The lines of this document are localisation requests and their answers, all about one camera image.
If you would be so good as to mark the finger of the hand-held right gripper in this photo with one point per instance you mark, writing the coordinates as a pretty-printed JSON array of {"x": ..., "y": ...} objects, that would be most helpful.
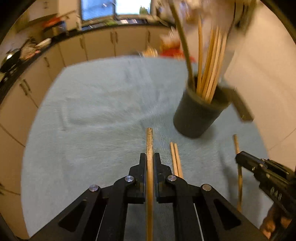
[{"x": 245, "y": 161}]

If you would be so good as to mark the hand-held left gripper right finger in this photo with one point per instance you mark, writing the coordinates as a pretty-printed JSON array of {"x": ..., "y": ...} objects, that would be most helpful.
[{"x": 157, "y": 166}]

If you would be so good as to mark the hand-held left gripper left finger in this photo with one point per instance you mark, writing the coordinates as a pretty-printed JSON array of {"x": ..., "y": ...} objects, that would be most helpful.
[{"x": 143, "y": 166}]

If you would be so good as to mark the single wooden chopstick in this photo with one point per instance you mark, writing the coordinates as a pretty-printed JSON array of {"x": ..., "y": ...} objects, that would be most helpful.
[
  {"x": 236, "y": 146},
  {"x": 173, "y": 157},
  {"x": 149, "y": 143},
  {"x": 178, "y": 160}
]

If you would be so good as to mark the black utensil holder cup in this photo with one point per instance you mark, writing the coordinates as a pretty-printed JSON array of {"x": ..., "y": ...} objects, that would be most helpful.
[{"x": 196, "y": 115}]

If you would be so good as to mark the bunch of wooden chopsticks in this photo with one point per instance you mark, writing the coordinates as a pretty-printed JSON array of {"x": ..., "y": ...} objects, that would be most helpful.
[{"x": 211, "y": 69}]

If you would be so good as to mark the person's right hand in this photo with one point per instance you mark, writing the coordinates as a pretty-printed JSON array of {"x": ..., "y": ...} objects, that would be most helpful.
[{"x": 268, "y": 224}]

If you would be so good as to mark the light blue tablecloth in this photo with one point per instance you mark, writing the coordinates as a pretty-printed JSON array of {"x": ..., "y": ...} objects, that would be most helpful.
[{"x": 104, "y": 115}]

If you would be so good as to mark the red plastic object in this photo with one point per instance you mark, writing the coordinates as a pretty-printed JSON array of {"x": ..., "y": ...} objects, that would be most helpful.
[{"x": 172, "y": 53}]

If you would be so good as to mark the yellow packet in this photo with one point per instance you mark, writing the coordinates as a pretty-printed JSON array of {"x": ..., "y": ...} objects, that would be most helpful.
[{"x": 150, "y": 52}]

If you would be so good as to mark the olive green stick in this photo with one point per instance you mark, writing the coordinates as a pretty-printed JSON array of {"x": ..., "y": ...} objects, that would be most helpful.
[{"x": 183, "y": 46}]

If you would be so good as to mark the beige lower kitchen cabinets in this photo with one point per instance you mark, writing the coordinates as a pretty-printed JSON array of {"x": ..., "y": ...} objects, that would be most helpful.
[{"x": 69, "y": 48}]

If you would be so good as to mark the black kitchen countertop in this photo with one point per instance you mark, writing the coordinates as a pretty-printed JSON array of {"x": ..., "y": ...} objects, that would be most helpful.
[{"x": 69, "y": 34}]

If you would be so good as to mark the chrome sink faucet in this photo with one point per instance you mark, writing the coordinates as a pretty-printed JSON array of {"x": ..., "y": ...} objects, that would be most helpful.
[{"x": 115, "y": 14}]

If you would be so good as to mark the white bowl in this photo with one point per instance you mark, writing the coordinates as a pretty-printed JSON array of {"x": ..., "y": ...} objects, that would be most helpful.
[{"x": 43, "y": 43}]

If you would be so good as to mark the kitchen window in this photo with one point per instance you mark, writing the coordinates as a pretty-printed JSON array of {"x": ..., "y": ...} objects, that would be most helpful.
[{"x": 129, "y": 8}]

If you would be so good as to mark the black wok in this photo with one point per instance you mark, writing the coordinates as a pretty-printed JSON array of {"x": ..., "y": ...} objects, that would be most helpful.
[{"x": 10, "y": 60}]

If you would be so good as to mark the red plastic basin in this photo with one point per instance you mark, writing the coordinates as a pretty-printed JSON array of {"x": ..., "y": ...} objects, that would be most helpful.
[{"x": 51, "y": 23}]

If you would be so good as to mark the small beige wall cabinet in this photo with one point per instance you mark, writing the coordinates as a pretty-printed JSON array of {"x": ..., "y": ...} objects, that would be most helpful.
[{"x": 57, "y": 9}]

